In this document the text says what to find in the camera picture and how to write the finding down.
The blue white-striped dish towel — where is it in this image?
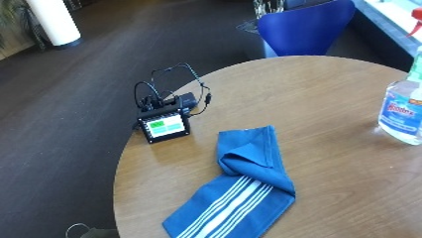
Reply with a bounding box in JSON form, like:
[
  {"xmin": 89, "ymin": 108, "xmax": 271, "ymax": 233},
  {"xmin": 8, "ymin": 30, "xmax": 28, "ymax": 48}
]
[{"xmin": 161, "ymin": 124, "xmax": 297, "ymax": 238}]

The blue plastic chair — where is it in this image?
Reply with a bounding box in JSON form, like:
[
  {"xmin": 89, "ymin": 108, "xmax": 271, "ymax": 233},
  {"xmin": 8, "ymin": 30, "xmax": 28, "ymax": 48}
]
[{"xmin": 256, "ymin": 0, "xmax": 355, "ymax": 59}]

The clear spray cleaner bottle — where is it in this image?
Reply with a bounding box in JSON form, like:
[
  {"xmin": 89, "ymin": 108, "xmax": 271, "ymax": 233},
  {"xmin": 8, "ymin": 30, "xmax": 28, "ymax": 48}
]
[{"xmin": 377, "ymin": 7, "xmax": 422, "ymax": 146}]

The black device with touchscreen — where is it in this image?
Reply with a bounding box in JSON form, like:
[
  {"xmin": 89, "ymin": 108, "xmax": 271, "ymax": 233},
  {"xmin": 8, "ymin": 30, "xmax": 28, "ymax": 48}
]
[{"xmin": 133, "ymin": 92, "xmax": 198, "ymax": 145}]

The dark bag with ring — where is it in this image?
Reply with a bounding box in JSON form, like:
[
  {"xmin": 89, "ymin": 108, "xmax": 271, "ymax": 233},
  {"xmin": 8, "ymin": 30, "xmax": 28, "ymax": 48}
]
[{"xmin": 65, "ymin": 222, "xmax": 120, "ymax": 238}]

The black looped cable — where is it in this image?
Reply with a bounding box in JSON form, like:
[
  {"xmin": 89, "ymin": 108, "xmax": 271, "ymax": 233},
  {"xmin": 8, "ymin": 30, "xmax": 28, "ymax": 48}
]
[{"xmin": 133, "ymin": 62, "xmax": 213, "ymax": 116}]

